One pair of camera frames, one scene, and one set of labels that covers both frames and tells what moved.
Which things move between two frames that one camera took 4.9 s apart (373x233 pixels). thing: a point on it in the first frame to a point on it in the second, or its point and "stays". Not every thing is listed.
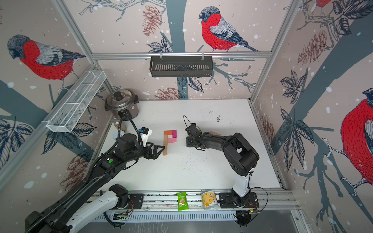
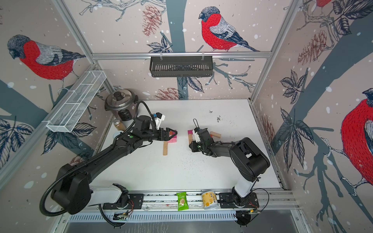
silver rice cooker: x=122 y=103 stays
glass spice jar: x=116 y=123 stays
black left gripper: x=155 y=155 to x=167 y=137
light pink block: x=172 y=140 stays
